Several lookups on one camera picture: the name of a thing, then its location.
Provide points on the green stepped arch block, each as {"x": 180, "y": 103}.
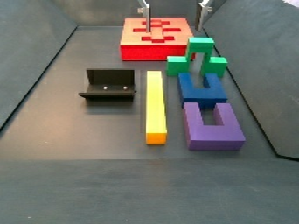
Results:
{"x": 212, "y": 65}

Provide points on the black angle fixture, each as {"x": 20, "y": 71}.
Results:
{"x": 110, "y": 84}

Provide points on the blue U-shaped block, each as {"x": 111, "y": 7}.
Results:
{"x": 208, "y": 95}

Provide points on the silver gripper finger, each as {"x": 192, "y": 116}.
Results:
{"x": 203, "y": 9}
{"x": 144, "y": 10}

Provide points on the yellow long bar block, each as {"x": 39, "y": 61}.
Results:
{"x": 155, "y": 112}

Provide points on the red board with slots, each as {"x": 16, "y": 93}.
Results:
{"x": 164, "y": 41}

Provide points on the purple U-shaped block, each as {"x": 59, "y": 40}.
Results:
{"x": 220, "y": 137}

